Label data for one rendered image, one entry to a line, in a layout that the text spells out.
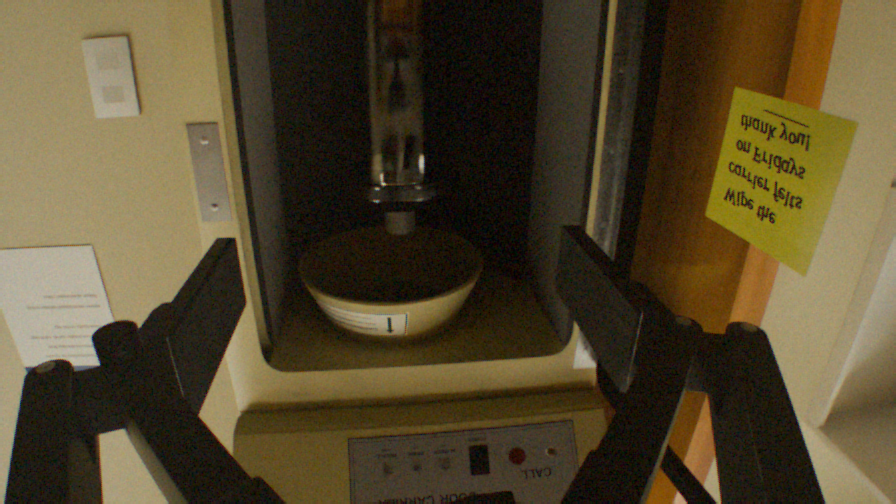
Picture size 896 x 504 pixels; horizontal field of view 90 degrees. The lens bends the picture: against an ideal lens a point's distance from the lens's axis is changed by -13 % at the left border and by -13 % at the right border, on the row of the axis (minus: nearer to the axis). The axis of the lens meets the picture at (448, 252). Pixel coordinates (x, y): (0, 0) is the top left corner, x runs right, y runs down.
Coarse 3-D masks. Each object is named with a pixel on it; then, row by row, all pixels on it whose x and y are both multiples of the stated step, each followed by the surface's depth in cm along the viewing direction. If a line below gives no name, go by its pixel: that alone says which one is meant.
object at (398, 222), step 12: (360, 204) 45; (372, 204) 43; (384, 204) 42; (396, 204) 42; (408, 204) 42; (420, 204) 43; (432, 204) 44; (396, 216) 46; (408, 216) 46; (396, 228) 46; (408, 228) 47
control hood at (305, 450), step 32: (256, 416) 42; (288, 416) 42; (320, 416) 42; (352, 416) 43; (384, 416) 43; (416, 416) 43; (448, 416) 43; (480, 416) 43; (512, 416) 43; (544, 416) 43; (576, 416) 43; (256, 448) 40; (288, 448) 40; (320, 448) 41; (576, 448) 42; (288, 480) 39; (320, 480) 40
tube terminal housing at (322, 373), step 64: (192, 0) 29; (192, 64) 31; (256, 320) 42; (320, 320) 49; (512, 320) 49; (256, 384) 42; (320, 384) 42; (384, 384) 43; (448, 384) 44; (512, 384) 45; (576, 384) 46
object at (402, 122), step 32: (352, 0) 36; (384, 0) 36; (416, 0) 36; (448, 0) 38; (352, 32) 37; (384, 32) 36; (416, 32) 37; (448, 32) 39; (352, 64) 38; (384, 64) 37; (416, 64) 38; (448, 64) 40; (352, 96) 40; (384, 96) 38; (416, 96) 39; (448, 96) 41; (352, 128) 41; (384, 128) 39; (416, 128) 40; (448, 128) 43; (352, 160) 42; (384, 160) 41; (416, 160) 41; (448, 160) 44; (448, 192) 43
